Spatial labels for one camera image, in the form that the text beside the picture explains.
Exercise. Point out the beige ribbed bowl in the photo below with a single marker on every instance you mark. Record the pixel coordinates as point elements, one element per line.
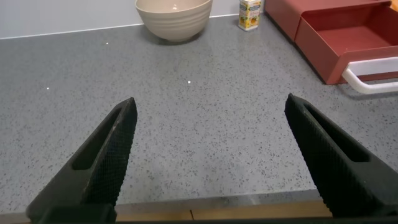
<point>174,18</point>

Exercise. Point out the small yellow juice carton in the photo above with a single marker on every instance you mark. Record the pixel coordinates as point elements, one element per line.
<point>249,15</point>

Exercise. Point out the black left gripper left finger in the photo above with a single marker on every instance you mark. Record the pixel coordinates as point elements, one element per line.
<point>99,168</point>

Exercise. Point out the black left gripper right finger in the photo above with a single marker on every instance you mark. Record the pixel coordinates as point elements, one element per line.
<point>335,161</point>

